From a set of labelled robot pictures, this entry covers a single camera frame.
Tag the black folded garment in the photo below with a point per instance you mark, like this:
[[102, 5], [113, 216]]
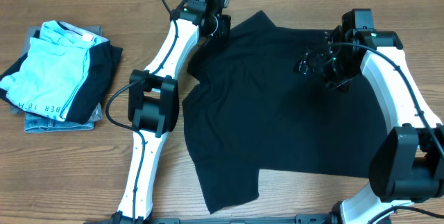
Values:
[[95, 78]]

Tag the light blue folded t-shirt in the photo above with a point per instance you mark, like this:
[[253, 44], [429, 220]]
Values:
[[52, 71]]

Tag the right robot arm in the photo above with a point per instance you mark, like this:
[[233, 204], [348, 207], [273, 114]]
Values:
[[408, 168]]

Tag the black t-shirt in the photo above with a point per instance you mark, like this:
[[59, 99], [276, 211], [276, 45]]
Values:
[[251, 111]]

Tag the folded blue jeans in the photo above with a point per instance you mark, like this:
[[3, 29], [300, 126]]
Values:
[[37, 124]]

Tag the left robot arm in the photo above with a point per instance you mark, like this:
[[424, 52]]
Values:
[[153, 99]]

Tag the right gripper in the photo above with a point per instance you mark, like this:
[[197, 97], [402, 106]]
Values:
[[313, 63]]

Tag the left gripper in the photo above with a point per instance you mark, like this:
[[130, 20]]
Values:
[[225, 31]]

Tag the grey folded garment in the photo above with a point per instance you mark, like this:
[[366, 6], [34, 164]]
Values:
[[96, 114]]

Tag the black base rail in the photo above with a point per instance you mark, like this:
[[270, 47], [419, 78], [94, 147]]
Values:
[[236, 220]]

